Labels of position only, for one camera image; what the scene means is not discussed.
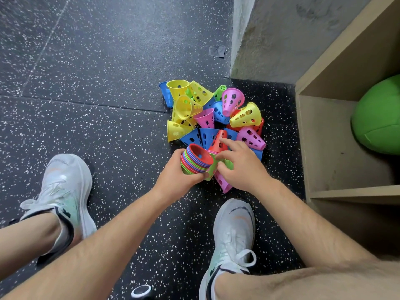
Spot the white running shoe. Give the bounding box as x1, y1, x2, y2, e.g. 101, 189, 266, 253
9, 154, 97, 266
199, 198, 257, 300

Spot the black and white round object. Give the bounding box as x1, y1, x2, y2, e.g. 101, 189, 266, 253
131, 284, 154, 299

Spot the nested stack of colourful cones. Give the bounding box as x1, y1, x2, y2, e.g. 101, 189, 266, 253
180, 144, 215, 175

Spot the person's left hand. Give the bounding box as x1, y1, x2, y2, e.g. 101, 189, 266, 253
152, 148, 210, 204

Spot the white right running shoe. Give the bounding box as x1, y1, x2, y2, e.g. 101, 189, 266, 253
199, 198, 257, 300

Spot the white left running shoe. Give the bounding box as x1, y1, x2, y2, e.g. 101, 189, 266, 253
9, 154, 97, 266

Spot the person's left forearm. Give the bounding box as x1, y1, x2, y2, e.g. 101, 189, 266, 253
0, 184, 175, 300

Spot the person's leg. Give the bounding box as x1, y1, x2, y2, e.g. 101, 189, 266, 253
0, 212, 68, 270
214, 255, 400, 300

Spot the person's right leg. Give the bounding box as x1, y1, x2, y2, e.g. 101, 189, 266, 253
214, 255, 400, 300

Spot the green perforated training cone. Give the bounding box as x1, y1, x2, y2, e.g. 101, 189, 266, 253
205, 152, 235, 182

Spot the person's left leg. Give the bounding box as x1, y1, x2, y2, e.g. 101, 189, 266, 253
0, 212, 68, 270

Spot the green ball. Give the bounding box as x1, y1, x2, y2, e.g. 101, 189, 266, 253
351, 74, 400, 156

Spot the person's right hand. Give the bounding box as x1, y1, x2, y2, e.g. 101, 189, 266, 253
216, 137, 276, 195

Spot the person's right forearm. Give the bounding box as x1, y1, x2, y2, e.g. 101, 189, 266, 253
250, 179, 380, 269

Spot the wooden shelf unit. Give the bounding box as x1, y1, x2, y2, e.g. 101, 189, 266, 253
295, 0, 400, 263

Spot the pile of loose perforated cones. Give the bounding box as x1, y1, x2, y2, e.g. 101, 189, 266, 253
159, 79, 267, 195

